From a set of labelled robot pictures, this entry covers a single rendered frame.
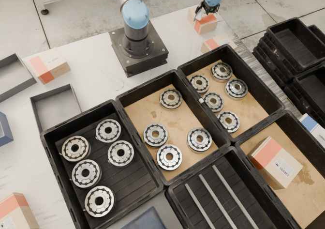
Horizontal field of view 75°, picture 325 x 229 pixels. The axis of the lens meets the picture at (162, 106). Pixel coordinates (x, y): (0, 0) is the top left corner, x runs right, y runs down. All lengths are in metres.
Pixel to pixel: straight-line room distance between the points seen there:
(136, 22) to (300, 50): 1.36
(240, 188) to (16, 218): 0.85
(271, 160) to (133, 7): 0.85
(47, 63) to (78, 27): 1.32
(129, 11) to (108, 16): 1.56
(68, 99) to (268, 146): 0.95
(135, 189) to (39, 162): 0.47
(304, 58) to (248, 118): 1.00
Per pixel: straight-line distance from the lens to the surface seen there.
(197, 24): 1.41
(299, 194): 1.05
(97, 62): 1.27
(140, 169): 0.87
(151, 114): 0.94
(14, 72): 1.39
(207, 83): 1.01
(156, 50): 1.17
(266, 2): 3.13
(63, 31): 2.52
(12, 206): 1.05
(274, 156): 0.94
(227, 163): 0.93
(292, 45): 1.97
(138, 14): 1.01
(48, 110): 1.19
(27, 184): 1.12
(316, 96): 1.95
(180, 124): 0.93
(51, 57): 1.26
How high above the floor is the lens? 1.69
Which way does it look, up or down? 64 degrees down
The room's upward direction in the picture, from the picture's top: 8 degrees clockwise
